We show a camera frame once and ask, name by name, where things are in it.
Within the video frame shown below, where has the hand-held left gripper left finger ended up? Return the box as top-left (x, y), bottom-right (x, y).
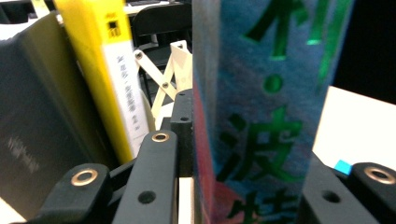
top-left (111, 88), bottom-right (194, 224)

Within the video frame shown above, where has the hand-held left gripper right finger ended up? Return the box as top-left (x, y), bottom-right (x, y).
top-left (297, 152), bottom-right (381, 224)

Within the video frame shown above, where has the white expanding book rack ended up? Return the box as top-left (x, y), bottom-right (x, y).
top-left (133, 39), bottom-right (194, 132)

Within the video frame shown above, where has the red and blue illustrated book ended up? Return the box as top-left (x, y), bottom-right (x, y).
top-left (191, 0), bottom-right (357, 224)

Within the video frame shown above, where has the yellow paperback book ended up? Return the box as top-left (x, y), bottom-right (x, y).
top-left (53, 0), bottom-right (151, 165)

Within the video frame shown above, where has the black hardcover book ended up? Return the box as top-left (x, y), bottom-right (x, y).
top-left (0, 11), bottom-right (120, 220)

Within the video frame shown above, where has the black folding chair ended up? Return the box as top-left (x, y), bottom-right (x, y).
top-left (130, 2), bottom-right (193, 106)

